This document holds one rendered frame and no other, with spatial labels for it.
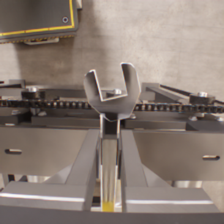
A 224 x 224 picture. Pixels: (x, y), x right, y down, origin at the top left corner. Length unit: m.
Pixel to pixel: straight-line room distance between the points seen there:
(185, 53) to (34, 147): 1.41
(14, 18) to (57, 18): 0.28
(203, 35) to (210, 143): 1.37
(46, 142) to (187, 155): 0.23
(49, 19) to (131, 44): 0.66
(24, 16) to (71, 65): 0.49
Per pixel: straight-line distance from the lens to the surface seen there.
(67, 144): 0.26
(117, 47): 1.41
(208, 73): 1.62
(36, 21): 1.23
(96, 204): 1.51
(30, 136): 0.28
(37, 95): 0.57
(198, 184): 0.70
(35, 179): 0.68
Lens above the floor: 1.39
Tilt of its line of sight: 76 degrees down
